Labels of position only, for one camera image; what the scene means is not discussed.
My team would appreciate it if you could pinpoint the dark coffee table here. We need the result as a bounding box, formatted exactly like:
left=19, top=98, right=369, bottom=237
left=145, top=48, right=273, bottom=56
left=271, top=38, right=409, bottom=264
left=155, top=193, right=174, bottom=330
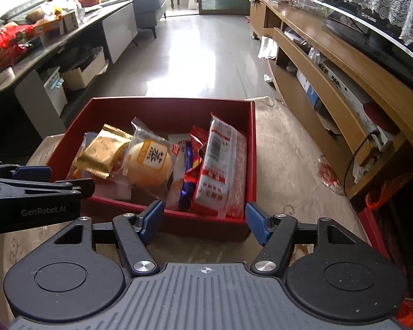
left=0, top=0, right=138, bottom=134

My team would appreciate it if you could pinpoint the white plastic bag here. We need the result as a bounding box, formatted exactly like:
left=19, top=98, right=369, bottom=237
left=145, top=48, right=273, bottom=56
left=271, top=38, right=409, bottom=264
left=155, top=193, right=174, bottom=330
left=257, top=36, right=279, bottom=59

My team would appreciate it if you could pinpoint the curved television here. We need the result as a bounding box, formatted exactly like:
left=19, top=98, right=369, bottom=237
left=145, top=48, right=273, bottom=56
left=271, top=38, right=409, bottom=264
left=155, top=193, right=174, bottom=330
left=313, top=0, right=413, bottom=97

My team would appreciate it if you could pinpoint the wooden television cabinet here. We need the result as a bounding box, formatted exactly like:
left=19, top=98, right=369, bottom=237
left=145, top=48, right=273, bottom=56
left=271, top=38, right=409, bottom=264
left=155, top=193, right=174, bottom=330
left=249, top=0, right=413, bottom=200

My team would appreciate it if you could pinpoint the floral tablecloth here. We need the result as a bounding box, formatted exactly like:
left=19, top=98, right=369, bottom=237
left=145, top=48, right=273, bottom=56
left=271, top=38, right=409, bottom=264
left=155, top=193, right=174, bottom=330
left=0, top=96, right=376, bottom=320

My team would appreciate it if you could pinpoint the clear bun packet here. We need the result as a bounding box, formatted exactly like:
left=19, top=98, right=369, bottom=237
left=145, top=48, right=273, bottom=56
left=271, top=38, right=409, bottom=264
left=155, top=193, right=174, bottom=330
left=122, top=117, right=178, bottom=193

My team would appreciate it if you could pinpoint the blue snack packet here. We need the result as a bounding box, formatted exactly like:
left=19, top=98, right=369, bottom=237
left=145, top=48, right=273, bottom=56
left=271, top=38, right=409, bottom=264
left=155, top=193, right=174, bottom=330
left=178, top=142, right=195, bottom=210

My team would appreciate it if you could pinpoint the red cardboard box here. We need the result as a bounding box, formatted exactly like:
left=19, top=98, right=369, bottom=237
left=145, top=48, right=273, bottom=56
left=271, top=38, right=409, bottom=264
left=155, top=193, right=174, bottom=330
left=46, top=97, right=257, bottom=239

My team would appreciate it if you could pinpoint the small white carton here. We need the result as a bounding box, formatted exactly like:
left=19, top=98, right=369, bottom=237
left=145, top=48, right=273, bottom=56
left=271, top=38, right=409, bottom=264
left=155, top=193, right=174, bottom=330
left=63, top=10, right=80, bottom=33

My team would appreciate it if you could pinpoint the grey sofa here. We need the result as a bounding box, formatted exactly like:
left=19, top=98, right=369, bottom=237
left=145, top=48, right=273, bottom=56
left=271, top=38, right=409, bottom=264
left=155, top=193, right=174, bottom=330
left=124, top=0, right=168, bottom=38

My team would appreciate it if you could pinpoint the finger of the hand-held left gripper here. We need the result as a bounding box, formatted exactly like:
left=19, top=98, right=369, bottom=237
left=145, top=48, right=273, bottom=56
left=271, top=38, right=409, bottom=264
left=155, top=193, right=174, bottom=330
left=0, top=161, right=53, bottom=183
left=0, top=178, right=96, bottom=200

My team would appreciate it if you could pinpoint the orange plastic bag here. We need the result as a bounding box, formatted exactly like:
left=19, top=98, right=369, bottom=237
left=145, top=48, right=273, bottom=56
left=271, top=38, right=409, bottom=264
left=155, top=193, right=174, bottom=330
left=360, top=172, right=413, bottom=330

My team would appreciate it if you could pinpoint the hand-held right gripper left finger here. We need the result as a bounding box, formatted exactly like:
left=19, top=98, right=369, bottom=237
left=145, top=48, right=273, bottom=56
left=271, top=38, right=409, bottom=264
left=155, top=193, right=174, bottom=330
left=51, top=200, right=164, bottom=276

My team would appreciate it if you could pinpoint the white storage box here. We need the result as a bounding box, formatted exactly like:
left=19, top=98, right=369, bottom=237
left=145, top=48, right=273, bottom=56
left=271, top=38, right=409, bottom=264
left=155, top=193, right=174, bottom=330
left=60, top=53, right=107, bottom=92

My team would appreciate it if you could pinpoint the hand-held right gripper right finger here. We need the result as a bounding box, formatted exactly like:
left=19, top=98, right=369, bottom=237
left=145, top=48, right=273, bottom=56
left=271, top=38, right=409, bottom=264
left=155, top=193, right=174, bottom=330
left=245, top=202, right=372, bottom=276

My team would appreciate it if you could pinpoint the blue white box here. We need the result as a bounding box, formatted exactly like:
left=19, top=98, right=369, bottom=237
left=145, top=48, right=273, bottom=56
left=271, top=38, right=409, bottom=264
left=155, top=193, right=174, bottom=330
left=296, top=69, right=320, bottom=107

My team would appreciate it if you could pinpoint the long white media device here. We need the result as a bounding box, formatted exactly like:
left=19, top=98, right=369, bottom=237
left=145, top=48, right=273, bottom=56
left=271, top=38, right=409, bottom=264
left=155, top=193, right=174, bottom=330
left=318, top=60, right=389, bottom=152

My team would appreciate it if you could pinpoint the red plastic bag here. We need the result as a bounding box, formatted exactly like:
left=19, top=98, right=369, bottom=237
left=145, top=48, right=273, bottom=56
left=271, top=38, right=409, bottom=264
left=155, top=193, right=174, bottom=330
left=0, top=24, right=35, bottom=50

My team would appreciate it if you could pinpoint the white red long packet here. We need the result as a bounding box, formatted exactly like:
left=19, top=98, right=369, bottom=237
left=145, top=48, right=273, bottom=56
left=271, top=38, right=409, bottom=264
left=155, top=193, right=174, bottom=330
left=192, top=112, right=248, bottom=219

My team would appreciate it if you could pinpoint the white plastic bin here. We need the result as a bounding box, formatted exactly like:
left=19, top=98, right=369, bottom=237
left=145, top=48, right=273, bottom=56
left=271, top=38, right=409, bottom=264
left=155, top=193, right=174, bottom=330
left=43, top=67, right=68, bottom=115

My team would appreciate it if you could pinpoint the black cable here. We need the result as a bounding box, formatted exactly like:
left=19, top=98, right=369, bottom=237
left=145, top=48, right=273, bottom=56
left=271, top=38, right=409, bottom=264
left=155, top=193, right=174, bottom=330
left=343, top=131, right=379, bottom=196

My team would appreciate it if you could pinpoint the red patterned snack packet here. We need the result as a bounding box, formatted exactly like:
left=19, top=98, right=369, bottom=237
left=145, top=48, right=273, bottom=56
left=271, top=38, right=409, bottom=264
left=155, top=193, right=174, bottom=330
left=184, top=125, right=209, bottom=183

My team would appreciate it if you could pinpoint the gold snack packet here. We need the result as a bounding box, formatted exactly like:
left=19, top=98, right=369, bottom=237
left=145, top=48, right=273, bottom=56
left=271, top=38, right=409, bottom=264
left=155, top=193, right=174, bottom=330
left=76, top=124, right=133, bottom=179

